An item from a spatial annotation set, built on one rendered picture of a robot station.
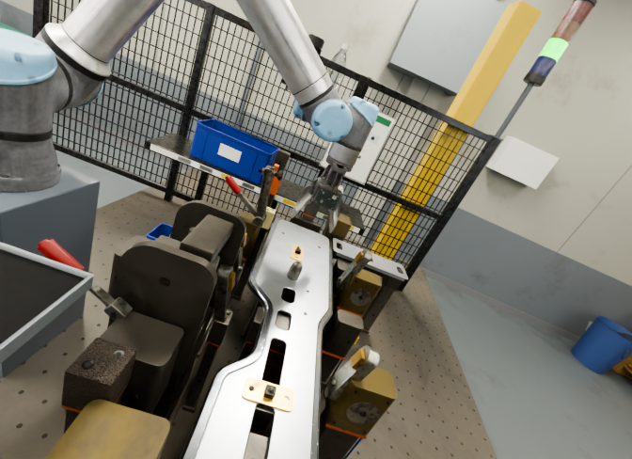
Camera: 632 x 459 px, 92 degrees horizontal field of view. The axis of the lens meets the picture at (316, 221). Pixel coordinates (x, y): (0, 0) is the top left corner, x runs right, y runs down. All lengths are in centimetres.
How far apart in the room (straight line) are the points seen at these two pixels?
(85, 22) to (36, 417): 75
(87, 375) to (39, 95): 45
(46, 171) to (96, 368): 41
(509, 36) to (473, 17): 166
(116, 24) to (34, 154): 28
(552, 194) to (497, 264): 93
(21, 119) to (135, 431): 51
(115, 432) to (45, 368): 54
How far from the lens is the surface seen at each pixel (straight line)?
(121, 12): 76
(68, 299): 43
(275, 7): 59
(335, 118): 58
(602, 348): 456
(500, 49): 154
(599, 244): 452
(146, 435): 43
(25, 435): 87
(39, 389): 92
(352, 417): 66
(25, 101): 69
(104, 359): 45
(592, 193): 422
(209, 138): 126
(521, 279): 434
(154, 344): 49
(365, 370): 59
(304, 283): 82
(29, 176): 73
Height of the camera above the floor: 146
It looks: 23 degrees down
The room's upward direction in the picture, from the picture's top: 25 degrees clockwise
